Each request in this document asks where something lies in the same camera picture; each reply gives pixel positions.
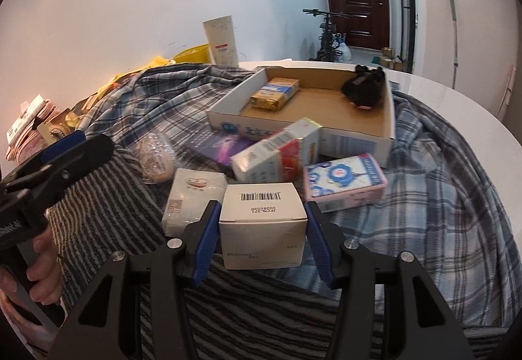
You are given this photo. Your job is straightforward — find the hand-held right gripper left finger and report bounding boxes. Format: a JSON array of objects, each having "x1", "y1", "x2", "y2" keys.
[{"x1": 47, "y1": 200, "x2": 222, "y2": 360}]

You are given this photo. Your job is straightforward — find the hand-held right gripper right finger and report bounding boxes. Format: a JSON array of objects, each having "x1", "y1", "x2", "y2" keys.
[{"x1": 305, "y1": 200, "x2": 476, "y2": 360}]

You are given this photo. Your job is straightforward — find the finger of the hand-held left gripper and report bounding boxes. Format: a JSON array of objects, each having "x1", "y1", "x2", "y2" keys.
[
  {"x1": 0, "y1": 134, "x2": 115, "y2": 206},
  {"x1": 0, "y1": 131, "x2": 86, "y2": 186}
]

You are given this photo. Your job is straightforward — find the white tissue pack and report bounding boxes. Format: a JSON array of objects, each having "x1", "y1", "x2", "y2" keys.
[{"x1": 162, "y1": 168, "x2": 228, "y2": 237}]

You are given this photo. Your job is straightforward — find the small white barcode box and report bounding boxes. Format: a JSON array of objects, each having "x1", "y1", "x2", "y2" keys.
[{"x1": 219, "y1": 182, "x2": 308, "y2": 270}]

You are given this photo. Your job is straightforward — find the blue and pink tissue pack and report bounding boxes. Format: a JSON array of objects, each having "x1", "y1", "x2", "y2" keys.
[{"x1": 304, "y1": 153, "x2": 388, "y2": 213}]

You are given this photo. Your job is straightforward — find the plastic-wrapped pastry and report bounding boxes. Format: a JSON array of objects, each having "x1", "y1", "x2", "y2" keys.
[{"x1": 136, "y1": 133, "x2": 177, "y2": 184}]

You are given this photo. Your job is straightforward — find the purple galaxy print box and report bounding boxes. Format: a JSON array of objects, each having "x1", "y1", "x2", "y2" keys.
[{"x1": 192, "y1": 131, "x2": 262, "y2": 170}]

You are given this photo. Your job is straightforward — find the red and white box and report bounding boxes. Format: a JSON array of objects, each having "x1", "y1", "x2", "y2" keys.
[{"x1": 230, "y1": 118, "x2": 324, "y2": 184}]

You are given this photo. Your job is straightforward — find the shallow cardboard tray box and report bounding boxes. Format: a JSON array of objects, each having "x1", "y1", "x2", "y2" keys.
[{"x1": 206, "y1": 66, "x2": 397, "y2": 169}]

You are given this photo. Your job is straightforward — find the black hair accessory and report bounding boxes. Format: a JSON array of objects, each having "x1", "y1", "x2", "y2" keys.
[{"x1": 342, "y1": 64, "x2": 387, "y2": 112}]

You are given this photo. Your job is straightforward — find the yellow tissue pack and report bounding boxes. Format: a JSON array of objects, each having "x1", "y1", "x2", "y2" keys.
[{"x1": 250, "y1": 77, "x2": 301, "y2": 112}]

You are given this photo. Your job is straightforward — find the person's left hand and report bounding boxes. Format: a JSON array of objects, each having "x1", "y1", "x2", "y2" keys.
[{"x1": 26, "y1": 228, "x2": 63, "y2": 304}]

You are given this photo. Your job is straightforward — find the pink snack packet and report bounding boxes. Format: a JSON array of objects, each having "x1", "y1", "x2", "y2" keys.
[{"x1": 6, "y1": 95, "x2": 82, "y2": 165}]

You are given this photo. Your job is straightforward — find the grey striped cloth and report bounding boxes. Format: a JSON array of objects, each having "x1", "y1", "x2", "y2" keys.
[{"x1": 45, "y1": 148, "x2": 502, "y2": 360}]

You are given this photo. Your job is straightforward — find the blue plaid shirt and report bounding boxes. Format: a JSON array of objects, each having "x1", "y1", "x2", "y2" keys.
[{"x1": 77, "y1": 62, "x2": 518, "y2": 344}]

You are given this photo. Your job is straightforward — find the yellow plastic bag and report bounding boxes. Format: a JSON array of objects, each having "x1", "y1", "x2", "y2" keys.
[{"x1": 98, "y1": 55, "x2": 174, "y2": 100}]

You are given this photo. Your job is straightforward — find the yellow plastic container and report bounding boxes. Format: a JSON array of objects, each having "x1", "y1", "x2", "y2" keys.
[{"x1": 173, "y1": 44, "x2": 213, "y2": 66}]

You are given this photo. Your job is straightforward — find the tall white carton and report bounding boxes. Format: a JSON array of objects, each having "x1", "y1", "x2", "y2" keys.
[{"x1": 203, "y1": 16, "x2": 240, "y2": 67}]

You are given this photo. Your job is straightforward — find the black bicycle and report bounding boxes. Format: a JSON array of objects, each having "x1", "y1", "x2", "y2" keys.
[{"x1": 302, "y1": 8, "x2": 352, "y2": 62}]

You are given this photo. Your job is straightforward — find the white stick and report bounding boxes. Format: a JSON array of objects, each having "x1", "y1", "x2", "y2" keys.
[{"x1": 498, "y1": 65, "x2": 516, "y2": 118}]

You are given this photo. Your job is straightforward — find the grey mop handle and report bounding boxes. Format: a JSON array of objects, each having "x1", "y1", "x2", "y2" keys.
[{"x1": 448, "y1": 0, "x2": 460, "y2": 90}]

